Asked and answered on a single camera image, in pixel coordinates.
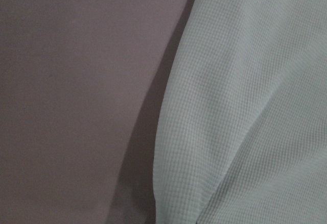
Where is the olive green long-sleeve shirt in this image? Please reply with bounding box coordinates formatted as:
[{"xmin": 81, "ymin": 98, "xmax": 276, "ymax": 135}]
[{"xmin": 153, "ymin": 0, "xmax": 326, "ymax": 223}]

